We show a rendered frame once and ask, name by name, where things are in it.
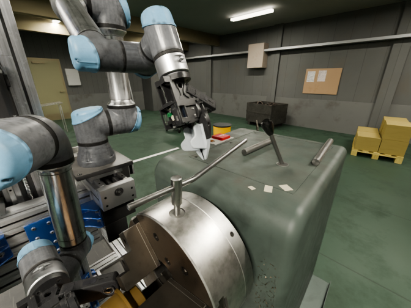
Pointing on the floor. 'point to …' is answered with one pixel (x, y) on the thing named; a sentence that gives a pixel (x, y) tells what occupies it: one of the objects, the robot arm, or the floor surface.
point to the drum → (221, 128)
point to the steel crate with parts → (266, 112)
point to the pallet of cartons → (384, 139)
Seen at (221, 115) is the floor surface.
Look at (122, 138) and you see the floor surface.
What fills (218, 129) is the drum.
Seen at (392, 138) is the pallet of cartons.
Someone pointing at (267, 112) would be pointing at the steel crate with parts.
